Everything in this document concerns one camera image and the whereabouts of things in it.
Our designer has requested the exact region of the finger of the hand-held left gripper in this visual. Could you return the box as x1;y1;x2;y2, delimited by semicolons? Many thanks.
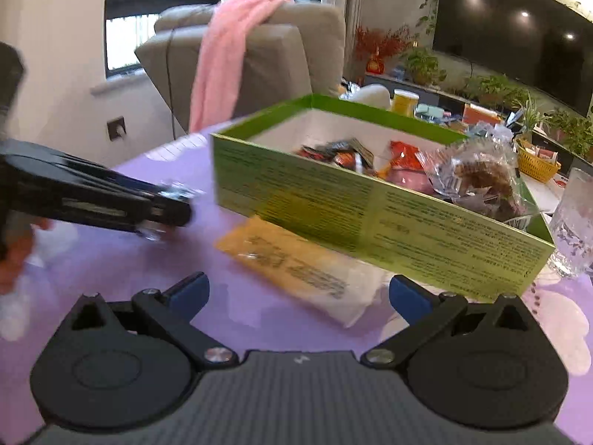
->
136;181;194;243

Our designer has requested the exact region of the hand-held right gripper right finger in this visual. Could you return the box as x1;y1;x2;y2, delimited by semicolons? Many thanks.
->
360;274;543;370

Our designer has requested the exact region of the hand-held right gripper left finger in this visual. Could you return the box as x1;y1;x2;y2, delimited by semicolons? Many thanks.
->
56;273;238;372

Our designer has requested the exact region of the green cardboard box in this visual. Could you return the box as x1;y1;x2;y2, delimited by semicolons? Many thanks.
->
211;94;556;303

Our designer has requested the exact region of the long beige yellow packet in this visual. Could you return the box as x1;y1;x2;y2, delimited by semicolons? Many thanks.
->
215;215;388;329

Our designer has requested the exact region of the pink spout pouch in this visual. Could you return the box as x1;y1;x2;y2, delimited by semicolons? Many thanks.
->
384;171;439;194

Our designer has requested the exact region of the red checkered snack packet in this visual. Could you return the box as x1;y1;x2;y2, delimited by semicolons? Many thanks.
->
388;140;430;182

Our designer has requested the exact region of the clear bag of brown snacks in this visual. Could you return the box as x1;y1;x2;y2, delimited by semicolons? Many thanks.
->
425;136;526;216

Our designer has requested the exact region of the black yellow-label snack packet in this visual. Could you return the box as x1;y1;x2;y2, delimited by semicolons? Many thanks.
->
327;138;377;175

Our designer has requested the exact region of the person's left hand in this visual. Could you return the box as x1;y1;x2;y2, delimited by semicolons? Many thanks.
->
0;217;54;296

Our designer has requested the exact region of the purple floral tablecloth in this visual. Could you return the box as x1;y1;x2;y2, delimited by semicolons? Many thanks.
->
0;121;593;428

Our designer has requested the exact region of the pink blanket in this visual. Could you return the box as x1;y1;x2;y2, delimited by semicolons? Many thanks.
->
188;0;295;134

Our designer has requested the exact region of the grey sofa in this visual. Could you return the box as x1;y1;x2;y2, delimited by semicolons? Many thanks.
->
134;2;348;134

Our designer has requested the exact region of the glass pitcher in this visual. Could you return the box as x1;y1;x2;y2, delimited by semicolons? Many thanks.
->
547;167;593;280

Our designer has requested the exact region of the yellow basket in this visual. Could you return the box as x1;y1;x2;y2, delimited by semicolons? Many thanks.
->
515;138;561;183

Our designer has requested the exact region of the yellow can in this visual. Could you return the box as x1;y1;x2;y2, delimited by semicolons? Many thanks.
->
391;89;420;118

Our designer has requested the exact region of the orange box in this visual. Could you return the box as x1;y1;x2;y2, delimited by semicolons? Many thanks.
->
463;103;504;126

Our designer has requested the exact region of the spider plant in glass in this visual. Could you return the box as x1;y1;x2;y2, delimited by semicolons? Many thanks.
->
507;93;548;142

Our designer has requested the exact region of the potted green plant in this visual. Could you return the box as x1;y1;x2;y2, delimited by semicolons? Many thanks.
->
403;47;448;87
547;108;593;159
476;74;516;108

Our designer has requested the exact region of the red berry plant in vase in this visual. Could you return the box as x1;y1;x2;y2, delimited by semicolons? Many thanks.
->
353;25;414;75

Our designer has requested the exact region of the light curtain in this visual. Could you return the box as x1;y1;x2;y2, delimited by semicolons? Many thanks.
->
322;0;368;94

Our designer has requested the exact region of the wall socket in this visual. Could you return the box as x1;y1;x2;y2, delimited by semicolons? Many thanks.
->
107;116;129;142

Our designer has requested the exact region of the wall television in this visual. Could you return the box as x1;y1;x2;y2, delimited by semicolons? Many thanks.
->
432;0;593;118

